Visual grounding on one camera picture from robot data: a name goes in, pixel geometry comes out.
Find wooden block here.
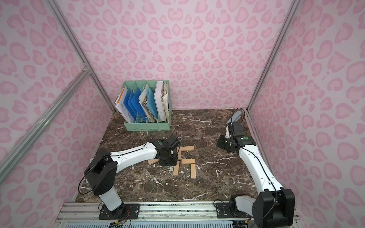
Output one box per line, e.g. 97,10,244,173
191,163,196,179
173,161,180,176
177,147,182,161
148,159,159,165
181,159,196,164
181,146,195,152

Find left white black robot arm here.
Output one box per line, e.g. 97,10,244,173
84,135,180,213

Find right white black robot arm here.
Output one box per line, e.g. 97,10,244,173
217,121,296,228

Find grey stapler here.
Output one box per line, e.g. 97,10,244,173
227,111,242,124

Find green file organizer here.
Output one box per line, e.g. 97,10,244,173
114,80,172,131

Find white folder in organizer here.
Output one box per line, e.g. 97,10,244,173
154,80,166,122

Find blue folders in organizer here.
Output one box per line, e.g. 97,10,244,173
123,88,147,123

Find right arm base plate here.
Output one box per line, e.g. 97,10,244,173
213,200,235,219

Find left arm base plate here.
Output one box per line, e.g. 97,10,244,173
98,203,141,220

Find aluminium mounting rail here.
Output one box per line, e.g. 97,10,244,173
52,200,300,228

